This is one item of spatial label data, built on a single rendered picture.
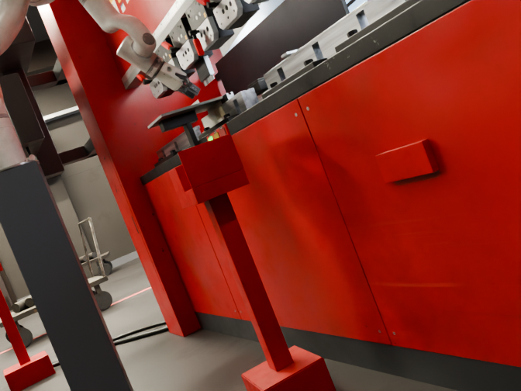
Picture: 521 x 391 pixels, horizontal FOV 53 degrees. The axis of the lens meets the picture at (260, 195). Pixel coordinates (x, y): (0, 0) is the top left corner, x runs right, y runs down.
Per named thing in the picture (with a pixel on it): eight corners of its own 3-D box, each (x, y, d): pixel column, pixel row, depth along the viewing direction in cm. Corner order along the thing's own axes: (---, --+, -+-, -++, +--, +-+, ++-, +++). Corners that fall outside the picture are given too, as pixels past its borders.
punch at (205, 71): (202, 87, 215) (194, 65, 215) (207, 86, 216) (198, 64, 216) (212, 79, 206) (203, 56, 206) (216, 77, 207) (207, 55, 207)
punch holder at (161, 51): (167, 86, 235) (153, 51, 234) (184, 82, 239) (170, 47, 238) (178, 75, 222) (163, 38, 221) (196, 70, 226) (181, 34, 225)
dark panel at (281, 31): (243, 135, 306) (215, 64, 304) (245, 134, 307) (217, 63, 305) (367, 68, 207) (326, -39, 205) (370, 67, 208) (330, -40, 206)
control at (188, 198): (182, 209, 161) (160, 153, 160) (229, 190, 166) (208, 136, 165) (198, 204, 142) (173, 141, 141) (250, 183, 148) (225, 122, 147)
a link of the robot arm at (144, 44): (110, -26, 190) (164, 42, 193) (97, 1, 202) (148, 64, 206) (91, -19, 184) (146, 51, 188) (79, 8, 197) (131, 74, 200)
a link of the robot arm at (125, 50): (160, 50, 199) (151, 62, 206) (129, 29, 195) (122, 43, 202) (152, 64, 195) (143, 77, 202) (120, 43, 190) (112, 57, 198)
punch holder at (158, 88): (154, 99, 252) (142, 67, 252) (170, 95, 256) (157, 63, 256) (164, 90, 239) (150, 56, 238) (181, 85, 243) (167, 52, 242)
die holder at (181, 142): (162, 168, 281) (156, 151, 280) (172, 164, 284) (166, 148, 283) (195, 148, 237) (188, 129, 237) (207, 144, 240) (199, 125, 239)
